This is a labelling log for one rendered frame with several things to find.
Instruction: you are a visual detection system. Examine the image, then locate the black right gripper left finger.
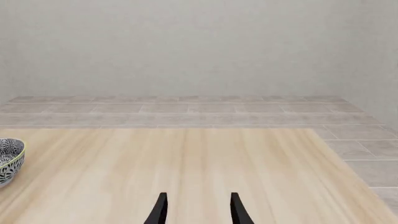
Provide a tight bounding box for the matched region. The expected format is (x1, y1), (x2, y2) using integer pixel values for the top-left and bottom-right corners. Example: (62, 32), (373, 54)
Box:
(142, 192), (169, 224)

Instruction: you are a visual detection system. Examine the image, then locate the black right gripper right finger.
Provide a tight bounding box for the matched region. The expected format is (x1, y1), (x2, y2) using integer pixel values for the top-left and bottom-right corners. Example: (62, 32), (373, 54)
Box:
(230, 192), (256, 224)

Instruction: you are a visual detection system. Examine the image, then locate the black white patterned bowl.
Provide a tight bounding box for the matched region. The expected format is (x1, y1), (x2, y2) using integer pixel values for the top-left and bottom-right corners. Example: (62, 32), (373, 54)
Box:
(0, 138), (26, 189)

